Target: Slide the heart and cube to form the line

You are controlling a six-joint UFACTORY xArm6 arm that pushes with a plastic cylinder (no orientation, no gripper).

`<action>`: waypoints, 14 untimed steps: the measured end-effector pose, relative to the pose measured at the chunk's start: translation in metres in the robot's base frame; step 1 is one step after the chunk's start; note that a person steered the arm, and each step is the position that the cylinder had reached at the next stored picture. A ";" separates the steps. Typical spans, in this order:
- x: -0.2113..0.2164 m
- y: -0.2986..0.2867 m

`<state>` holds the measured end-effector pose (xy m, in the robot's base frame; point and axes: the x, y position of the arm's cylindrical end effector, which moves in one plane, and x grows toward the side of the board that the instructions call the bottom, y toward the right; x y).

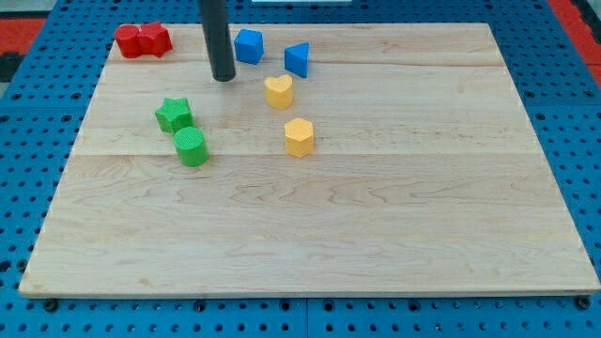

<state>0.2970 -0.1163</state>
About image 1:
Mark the yellow heart block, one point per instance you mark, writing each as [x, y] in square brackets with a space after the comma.
[279, 91]

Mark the blue cube block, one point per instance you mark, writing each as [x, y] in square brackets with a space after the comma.
[249, 46]

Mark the yellow hexagon block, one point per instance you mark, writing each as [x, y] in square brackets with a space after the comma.
[299, 137]

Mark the blue triangle block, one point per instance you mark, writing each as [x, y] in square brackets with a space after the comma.
[297, 59]

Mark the green cylinder block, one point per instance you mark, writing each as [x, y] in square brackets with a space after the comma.
[191, 146]

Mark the light wooden board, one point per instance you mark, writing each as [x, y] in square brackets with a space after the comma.
[426, 179]

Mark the green star block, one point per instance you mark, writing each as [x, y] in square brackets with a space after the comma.
[174, 115]

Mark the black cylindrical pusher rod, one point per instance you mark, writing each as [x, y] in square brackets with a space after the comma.
[214, 19]

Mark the red star block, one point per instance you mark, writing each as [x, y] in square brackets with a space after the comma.
[154, 39]

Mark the red cylinder block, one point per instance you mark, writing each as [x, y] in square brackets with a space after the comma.
[126, 38]

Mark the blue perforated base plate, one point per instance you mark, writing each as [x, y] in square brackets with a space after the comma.
[45, 104]

